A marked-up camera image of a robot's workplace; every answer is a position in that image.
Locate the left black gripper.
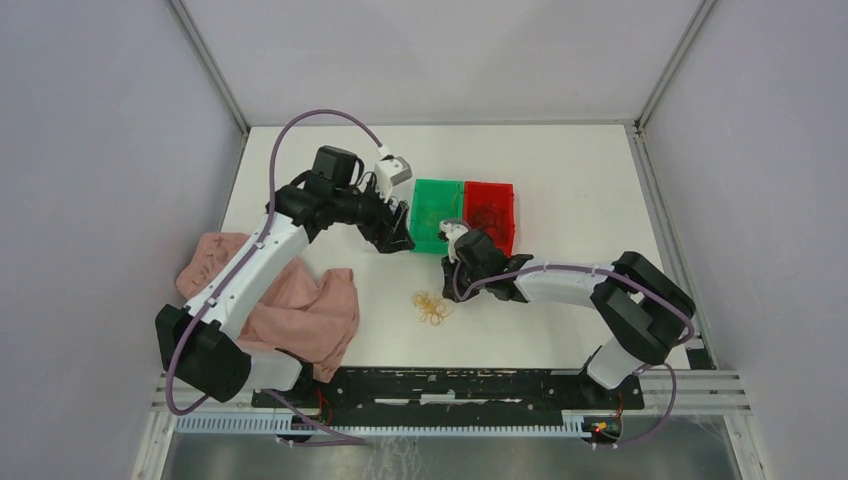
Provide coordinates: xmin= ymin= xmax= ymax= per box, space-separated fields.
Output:
xmin=333 ymin=173 xmax=415 ymax=254

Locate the cable bundle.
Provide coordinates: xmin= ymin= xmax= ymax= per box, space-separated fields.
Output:
xmin=410 ymin=290 xmax=456 ymax=327

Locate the brown cable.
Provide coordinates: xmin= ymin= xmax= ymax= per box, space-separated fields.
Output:
xmin=466 ymin=198 xmax=511 ymax=241

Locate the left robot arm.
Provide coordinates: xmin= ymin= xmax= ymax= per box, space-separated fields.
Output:
xmin=155 ymin=146 xmax=414 ymax=407

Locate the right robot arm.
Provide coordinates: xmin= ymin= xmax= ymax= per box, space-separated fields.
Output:
xmin=438 ymin=221 xmax=696 ymax=408

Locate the green plastic bin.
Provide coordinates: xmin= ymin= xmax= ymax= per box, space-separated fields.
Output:
xmin=409 ymin=178 xmax=465 ymax=256

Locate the red plastic bin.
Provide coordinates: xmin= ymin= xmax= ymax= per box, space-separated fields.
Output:
xmin=462 ymin=181 xmax=515 ymax=256

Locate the pink cloth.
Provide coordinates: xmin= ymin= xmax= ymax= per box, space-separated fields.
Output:
xmin=176 ymin=232 xmax=359 ymax=383

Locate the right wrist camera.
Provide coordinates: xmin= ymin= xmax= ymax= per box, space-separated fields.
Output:
xmin=438 ymin=218 xmax=470 ymax=263

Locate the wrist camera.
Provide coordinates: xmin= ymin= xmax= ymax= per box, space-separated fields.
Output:
xmin=373 ymin=145 xmax=413 ymax=203
xmin=438 ymin=218 xmax=470 ymax=263

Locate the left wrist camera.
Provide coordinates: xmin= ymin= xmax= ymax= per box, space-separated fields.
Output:
xmin=373 ymin=145 xmax=413 ymax=203

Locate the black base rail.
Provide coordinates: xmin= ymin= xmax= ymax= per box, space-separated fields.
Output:
xmin=282 ymin=367 xmax=645 ymax=427

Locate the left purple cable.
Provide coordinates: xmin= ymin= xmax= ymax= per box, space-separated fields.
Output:
xmin=164 ymin=109 xmax=389 ymax=446

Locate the white cable duct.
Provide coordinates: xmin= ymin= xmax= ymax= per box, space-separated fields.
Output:
xmin=175 ymin=413 xmax=590 ymax=440

